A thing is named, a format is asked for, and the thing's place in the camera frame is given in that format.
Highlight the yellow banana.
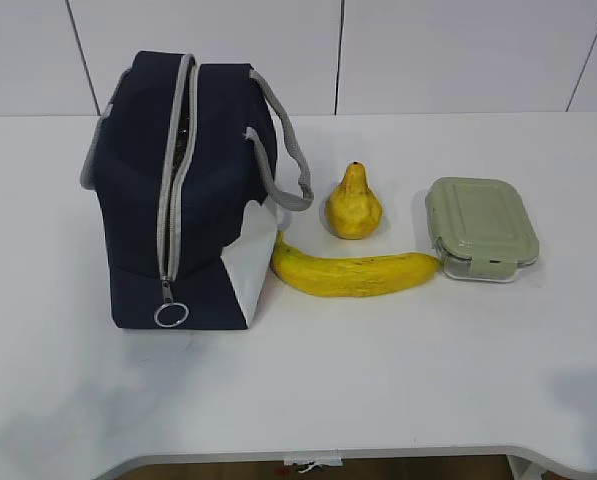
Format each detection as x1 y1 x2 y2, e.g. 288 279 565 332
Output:
271 232 440 298

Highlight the yellow pear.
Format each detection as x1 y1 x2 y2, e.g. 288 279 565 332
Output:
325 162 383 240

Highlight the green lidded lunch box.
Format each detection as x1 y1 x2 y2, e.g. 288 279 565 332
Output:
425 177 539 283

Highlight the navy blue lunch bag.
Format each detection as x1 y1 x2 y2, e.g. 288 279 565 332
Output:
79 50 315 332

